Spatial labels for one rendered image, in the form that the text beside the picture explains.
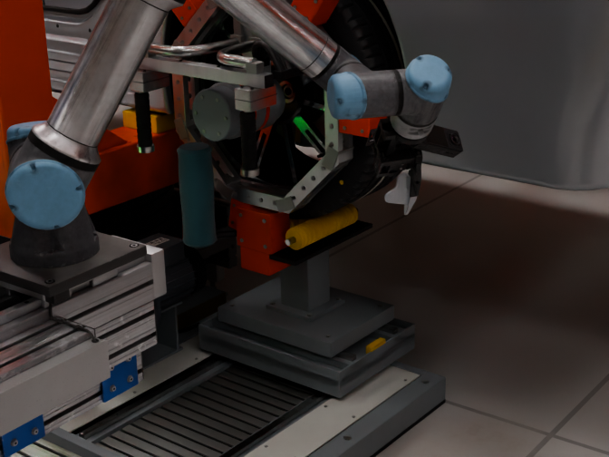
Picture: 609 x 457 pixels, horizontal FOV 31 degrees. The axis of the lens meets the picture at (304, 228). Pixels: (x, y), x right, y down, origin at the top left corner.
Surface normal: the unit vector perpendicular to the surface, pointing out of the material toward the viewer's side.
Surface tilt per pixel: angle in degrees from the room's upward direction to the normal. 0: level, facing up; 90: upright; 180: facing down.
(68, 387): 90
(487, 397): 0
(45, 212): 96
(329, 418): 0
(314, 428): 0
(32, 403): 90
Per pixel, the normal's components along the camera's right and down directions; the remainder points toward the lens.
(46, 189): 0.15, 0.44
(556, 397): -0.02, -0.94
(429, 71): 0.13, -0.46
